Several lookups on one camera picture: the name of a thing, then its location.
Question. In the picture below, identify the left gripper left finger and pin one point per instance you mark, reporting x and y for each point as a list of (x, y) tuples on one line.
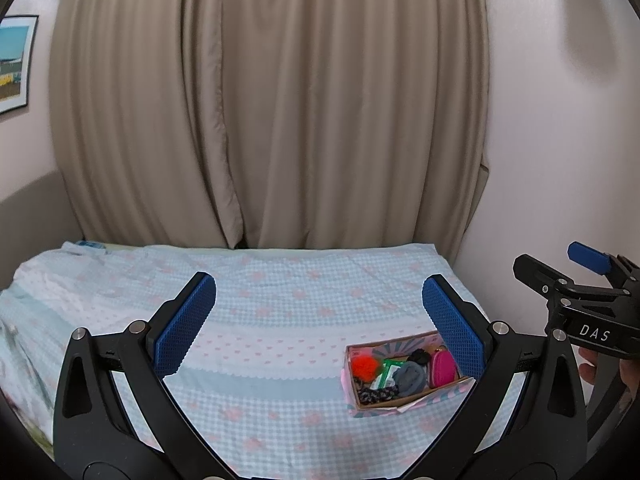
[(114, 417)]

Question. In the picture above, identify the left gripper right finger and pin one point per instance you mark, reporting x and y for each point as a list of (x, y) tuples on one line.
[(524, 417)]

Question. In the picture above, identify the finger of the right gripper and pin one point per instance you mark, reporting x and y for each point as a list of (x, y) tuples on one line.
[(540, 277), (590, 258)]

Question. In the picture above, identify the magenta coin pouch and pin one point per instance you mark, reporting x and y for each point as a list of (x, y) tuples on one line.
[(443, 368)]

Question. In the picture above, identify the grey fluffy sock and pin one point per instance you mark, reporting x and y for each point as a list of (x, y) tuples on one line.
[(411, 379)]

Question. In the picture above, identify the green snack packet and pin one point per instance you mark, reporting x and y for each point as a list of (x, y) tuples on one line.
[(386, 377)]

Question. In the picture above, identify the orange pompom toy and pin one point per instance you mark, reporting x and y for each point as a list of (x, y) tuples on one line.
[(365, 368)]

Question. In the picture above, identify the person's right hand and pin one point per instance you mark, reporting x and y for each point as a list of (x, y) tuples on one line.
[(594, 367)]

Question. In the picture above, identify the pink cardboard box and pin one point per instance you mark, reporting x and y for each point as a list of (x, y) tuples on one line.
[(397, 349)]

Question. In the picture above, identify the light blue patterned blanket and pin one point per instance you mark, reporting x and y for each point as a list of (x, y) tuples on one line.
[(262, 382)]

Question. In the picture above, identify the blue item behind blanket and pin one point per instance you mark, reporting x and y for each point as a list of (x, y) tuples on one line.
[(90, 244)]

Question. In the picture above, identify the beige curtain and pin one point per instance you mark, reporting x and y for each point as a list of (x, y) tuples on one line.
[(304, 124)]

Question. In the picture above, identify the framed wall picture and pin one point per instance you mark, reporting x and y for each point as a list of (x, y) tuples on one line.
[(17, 36)]

